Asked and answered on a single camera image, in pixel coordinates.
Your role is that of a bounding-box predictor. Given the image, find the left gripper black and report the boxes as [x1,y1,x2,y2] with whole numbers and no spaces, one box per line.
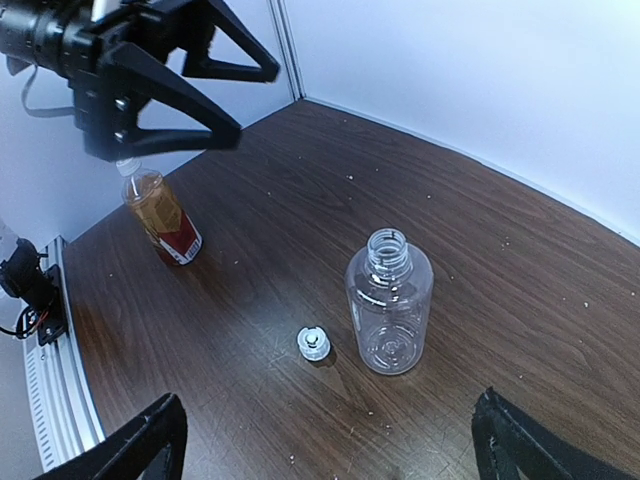
[69,1,280,160]

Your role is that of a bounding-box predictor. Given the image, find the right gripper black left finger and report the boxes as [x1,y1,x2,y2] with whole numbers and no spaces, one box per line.
[39,393,188,480]

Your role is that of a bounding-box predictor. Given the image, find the white cap of tea bottle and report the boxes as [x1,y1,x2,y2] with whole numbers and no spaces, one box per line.
[116,158,142,178]

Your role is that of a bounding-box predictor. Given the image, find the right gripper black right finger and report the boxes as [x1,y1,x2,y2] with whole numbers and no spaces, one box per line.
[471,388,632,479]

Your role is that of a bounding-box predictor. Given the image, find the white cap of clear bottle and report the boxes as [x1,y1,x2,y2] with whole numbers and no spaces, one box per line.
[297,326,331,362]

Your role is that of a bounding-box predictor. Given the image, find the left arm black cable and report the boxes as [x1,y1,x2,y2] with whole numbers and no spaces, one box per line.
[19,64,76,119]

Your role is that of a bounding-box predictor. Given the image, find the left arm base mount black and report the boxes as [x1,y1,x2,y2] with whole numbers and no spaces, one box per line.
[1,238,68,347]

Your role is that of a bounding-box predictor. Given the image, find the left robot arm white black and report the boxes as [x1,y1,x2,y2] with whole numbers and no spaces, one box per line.
[1,1,280,162]

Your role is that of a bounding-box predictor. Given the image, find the front aluminium rail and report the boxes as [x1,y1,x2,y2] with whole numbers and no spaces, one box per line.
[22,237,105,472]

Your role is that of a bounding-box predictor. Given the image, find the clear plastic bottle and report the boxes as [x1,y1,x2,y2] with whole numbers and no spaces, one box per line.
[345,228,435,376]

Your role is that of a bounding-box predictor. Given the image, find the left aluminium frame post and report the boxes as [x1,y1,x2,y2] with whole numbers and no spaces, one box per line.
[268,0,306,101]

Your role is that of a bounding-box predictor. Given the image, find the amber tea bottle red label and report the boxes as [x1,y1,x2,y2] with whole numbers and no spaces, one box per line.
[122,166,203,266]

